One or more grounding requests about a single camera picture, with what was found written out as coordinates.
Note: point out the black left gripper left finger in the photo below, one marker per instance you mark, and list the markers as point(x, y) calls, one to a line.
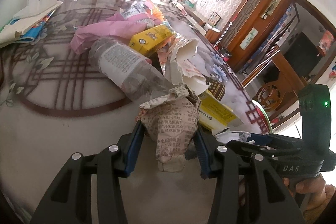
point(68, 198)

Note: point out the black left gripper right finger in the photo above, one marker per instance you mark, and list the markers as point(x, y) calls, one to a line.
point(247, 191)

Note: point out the newspaper ball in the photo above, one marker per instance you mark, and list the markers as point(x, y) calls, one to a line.
point(171, 121)

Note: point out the pink plastic bag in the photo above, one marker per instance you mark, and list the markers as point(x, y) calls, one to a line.
point(114, 26)

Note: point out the right hand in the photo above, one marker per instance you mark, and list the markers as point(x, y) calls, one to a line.
point(321, 205)

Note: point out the carved wooden chair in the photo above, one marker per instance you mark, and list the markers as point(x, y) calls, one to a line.
point(277, 96)

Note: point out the yellow flat box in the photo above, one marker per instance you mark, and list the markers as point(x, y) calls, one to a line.
point(214, 115)

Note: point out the dark brown patterned box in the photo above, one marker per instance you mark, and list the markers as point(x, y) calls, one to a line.
point(216, 88)

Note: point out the floral tablecloth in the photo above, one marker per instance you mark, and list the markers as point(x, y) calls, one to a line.
point(53, 104)

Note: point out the torn white paper cup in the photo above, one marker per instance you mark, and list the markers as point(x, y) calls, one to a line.
point(178, 67)

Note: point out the clear plastic bottle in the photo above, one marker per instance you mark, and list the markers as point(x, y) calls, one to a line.
point(132, 72)

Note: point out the yellow carton box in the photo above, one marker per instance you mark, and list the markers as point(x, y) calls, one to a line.
point(151, 40)

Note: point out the orange snack bag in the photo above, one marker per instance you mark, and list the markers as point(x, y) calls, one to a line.
point(154, 10)

